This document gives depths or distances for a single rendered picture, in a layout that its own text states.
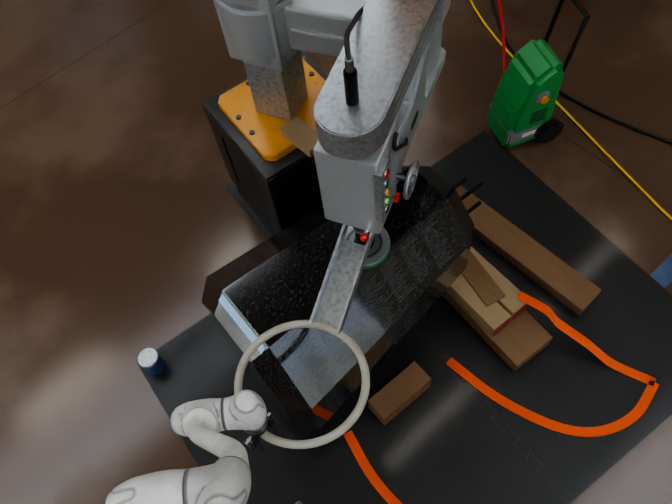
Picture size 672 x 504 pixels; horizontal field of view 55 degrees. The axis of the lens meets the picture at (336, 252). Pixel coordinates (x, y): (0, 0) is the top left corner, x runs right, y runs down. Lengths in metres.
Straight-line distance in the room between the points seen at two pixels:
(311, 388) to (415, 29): 1.41
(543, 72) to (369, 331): 1.73
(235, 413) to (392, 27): 1.31
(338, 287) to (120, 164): 2.16
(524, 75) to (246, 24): 1.66
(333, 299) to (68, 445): 1.68
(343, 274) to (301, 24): 0.99
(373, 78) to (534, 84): 1.79
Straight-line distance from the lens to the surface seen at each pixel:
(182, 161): 4.16
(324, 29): 2.66
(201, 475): 1.58
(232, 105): 3.28
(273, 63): 2.83
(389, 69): 2.08
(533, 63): 3.73
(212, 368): 3.44
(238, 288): 2.68
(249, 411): 2.04
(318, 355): 2.64
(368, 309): 2.69
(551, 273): 3.53
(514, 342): 3.32
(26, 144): 4.68
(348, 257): 2.52
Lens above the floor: 3.15
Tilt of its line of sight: 61 degrees down
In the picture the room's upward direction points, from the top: 9 degrees counter-clockwise
